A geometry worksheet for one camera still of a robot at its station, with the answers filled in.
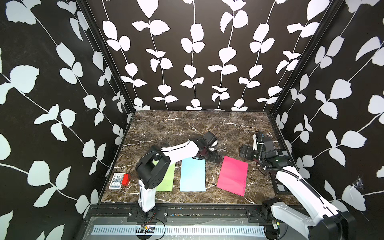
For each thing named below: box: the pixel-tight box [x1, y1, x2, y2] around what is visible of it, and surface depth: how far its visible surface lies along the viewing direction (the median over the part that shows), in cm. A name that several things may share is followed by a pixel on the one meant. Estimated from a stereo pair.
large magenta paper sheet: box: [217, 155, 249, 197], surface depth 90 cm
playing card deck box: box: [108, 172, 126, 190], surface depth 85 cm
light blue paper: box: [179, 157, 206, 192], surface depth 88 cm
